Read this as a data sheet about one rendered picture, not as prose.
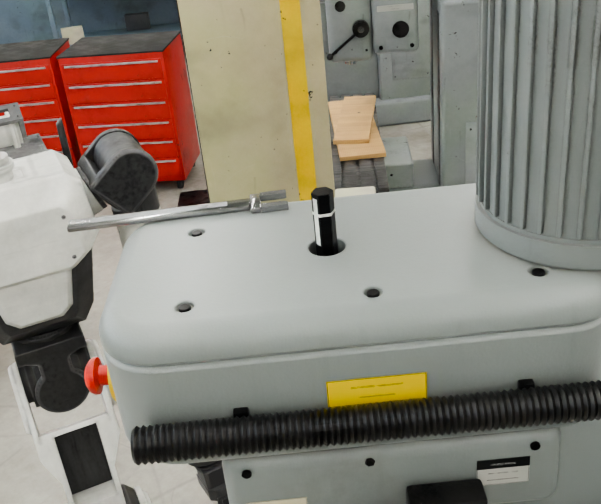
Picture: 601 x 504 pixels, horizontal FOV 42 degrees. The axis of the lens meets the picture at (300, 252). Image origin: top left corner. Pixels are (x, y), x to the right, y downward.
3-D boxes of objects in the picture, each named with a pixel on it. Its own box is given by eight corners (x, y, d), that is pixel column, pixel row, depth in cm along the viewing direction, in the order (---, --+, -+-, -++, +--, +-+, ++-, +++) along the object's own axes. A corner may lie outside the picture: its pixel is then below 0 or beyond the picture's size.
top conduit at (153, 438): (135, 474, 70) (127, 444, 68) (141, 441, 73) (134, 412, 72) (644, 424, 69) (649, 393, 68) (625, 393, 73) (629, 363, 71)
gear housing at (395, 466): (232, 538, 81) (218, 466, 76) (239, 387, 102) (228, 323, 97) (560, 506, 80) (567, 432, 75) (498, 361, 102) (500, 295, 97)
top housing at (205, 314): (119, 482, 75) (80, 345, 67) (152, 326, 98) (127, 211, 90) (612, 433, 75) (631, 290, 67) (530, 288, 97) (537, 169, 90)
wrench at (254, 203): (66, 237, 86) (64, 230, 85) (72, 221, 89) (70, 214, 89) (288, 209, 87) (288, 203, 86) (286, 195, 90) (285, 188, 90)
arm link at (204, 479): (186, 483, 176) (172, 437, 173) (226, 466, 180) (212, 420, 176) (203, 509, 165) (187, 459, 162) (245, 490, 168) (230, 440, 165)
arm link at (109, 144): (105, 203, 155) (87, 138, 149) (149, 190, 158) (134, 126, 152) (118, 225, 146) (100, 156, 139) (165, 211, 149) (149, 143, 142)
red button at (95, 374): (87, 403, 84) (78, 373, 82) (94, 379, 88) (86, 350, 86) (117, 400, 84) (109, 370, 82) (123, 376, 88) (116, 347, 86)
